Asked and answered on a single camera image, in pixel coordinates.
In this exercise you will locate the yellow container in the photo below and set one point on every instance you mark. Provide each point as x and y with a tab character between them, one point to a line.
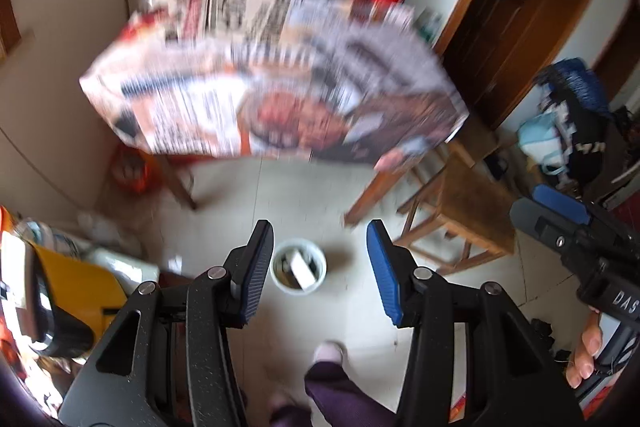
95	292

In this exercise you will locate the light blue bag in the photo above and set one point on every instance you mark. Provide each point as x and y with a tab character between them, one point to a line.
542	142

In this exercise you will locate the blue patterned cloth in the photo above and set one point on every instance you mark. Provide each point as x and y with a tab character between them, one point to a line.
575	82

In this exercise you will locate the pale pink shoe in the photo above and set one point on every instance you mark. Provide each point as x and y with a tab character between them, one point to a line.
330	351

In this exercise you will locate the glass jar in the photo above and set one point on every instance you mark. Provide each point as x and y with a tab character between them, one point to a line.
434	19

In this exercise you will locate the white plastic bucket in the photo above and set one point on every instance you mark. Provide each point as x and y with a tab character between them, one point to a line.
280	249

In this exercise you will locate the dark wooden door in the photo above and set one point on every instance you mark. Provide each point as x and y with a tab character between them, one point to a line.
620	57
525	7

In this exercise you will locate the printed tablecloth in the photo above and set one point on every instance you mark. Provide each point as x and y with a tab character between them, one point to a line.
225	97

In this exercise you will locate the wooden stool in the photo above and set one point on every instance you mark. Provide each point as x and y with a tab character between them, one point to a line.
475	207
475	142

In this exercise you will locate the person's purple pants leg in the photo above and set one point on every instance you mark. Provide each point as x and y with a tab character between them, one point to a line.
350	397

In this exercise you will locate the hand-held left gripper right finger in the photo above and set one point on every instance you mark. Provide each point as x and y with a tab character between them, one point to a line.
390	272

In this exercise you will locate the white box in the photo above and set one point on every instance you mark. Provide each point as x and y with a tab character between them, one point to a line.
302	269

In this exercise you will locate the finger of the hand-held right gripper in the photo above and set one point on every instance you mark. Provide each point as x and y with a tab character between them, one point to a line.
542	224
562	204

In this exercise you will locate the person's right hand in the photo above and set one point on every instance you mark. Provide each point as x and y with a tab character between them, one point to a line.
585	352

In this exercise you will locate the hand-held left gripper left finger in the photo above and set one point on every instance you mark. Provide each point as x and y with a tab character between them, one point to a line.
255	277

